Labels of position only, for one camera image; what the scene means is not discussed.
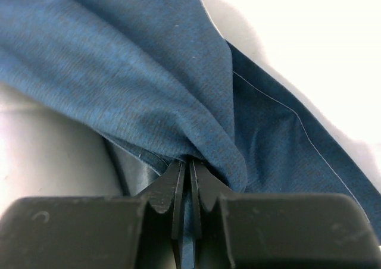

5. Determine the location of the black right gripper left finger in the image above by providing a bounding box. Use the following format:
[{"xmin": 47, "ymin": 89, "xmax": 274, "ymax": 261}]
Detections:
[{"xmin": 1, "ymin": 161, "xmax": 186, "ymax": 269}]

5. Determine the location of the blue embroidered pillowcase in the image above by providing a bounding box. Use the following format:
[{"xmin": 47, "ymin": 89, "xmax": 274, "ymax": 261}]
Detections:
[{"xmin": 1, "ymin": 0, "xmax": 380, "ymax": 268}]

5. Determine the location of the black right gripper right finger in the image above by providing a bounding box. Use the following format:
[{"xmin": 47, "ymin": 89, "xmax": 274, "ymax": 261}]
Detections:
[{"xmin": 189, "ymin": 161, "xmax": 380, "ymax": 268}]

